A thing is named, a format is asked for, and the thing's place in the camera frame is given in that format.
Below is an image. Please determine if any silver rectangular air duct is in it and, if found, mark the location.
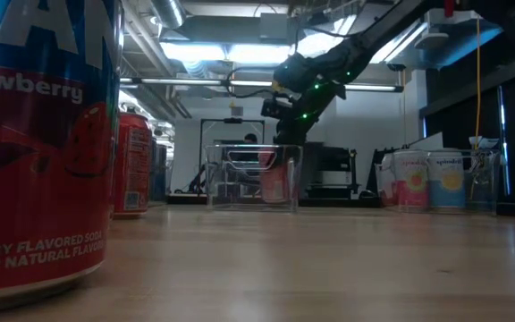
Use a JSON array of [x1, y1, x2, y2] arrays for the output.
[[297, 0, 515, 71]]

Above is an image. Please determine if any red Fanta strawberry can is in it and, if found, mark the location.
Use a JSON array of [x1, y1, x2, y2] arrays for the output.
[[0, 0, 122, 314], [113, 110, 155, 220], [258, 150, 291, 204]]

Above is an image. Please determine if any blue white Spindrift can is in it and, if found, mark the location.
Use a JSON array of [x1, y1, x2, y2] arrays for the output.
[[426, 150, 467, 209]]

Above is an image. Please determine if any grey ceiling box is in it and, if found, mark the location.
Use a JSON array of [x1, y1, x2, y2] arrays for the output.
[[259, 12, 291, 42]]

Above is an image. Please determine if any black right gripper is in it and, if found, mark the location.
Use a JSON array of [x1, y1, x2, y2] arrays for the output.
[[276, 82, 348, 147]]

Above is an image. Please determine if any black background cabinet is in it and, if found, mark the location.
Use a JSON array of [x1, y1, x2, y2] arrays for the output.
[[304, 141, 360, 208]]

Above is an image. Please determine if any black background rig frame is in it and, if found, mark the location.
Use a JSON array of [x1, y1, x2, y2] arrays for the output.
[[198, 117, 266, 198]]

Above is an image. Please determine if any pink white Spindrift can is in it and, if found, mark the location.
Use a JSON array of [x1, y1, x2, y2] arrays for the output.
[[393, 149, 430, 209]]

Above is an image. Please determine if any white board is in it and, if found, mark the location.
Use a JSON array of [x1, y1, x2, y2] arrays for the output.
[[407, 131, 445, 153]]

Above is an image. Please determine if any bright ceiling light panel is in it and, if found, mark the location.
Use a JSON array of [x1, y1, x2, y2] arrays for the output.
[[158, 41, 295, 65]]

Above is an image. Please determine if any round silver ventilation duct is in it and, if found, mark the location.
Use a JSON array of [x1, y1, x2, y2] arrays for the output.
[[148, 0, 188, 30]]

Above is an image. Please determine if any white ceiling device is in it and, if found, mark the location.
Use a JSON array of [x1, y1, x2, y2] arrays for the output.
[[413, 27, 452, 50]]

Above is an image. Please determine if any long ceiling light strip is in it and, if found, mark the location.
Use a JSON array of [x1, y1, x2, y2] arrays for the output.
[[118, 77, 405, 94]]

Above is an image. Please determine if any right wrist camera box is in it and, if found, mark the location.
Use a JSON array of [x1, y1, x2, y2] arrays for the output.
[[260, 97, 292, 121]]

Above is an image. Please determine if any blue silver Red Bull can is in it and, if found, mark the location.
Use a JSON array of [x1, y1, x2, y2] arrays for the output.
[[152, 141, 169, 202]]

